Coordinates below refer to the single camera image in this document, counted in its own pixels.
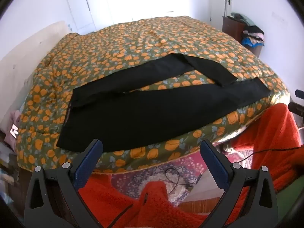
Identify black cable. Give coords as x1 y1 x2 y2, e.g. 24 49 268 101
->
237 147 302 164
165 167 203 193

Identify pile of clothes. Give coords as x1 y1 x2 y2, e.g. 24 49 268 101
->
242 26 265 48

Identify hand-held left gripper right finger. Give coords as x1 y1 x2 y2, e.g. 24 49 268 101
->
199 140 279 228

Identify green cloth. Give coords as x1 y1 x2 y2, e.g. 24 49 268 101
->
277 170 304 221

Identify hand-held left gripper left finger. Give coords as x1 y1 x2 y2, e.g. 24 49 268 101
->
24 139 105 228

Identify white wardrobe doors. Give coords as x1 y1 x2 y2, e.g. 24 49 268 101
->
62 0 190 35

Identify pink patterned rug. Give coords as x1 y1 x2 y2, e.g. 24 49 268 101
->
111 152 253 203

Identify white door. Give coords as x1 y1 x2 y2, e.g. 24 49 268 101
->
209 0 233 29

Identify black pants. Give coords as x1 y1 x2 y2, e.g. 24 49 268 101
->
56 53 270 153

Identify orange fleece garment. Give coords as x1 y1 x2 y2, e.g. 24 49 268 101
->
78 173 252 228

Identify pale round object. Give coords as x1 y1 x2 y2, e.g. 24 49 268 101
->
231 12 256 27

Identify dark wooden dresser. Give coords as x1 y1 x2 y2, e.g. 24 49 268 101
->
222 16 246 45

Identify pink cloth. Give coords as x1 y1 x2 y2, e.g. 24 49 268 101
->
5 110 23 146

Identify orange floral green quilt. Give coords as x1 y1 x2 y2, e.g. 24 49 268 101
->
15 15 291 174

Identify beige headboard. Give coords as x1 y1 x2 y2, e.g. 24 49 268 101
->
0 21 72 133

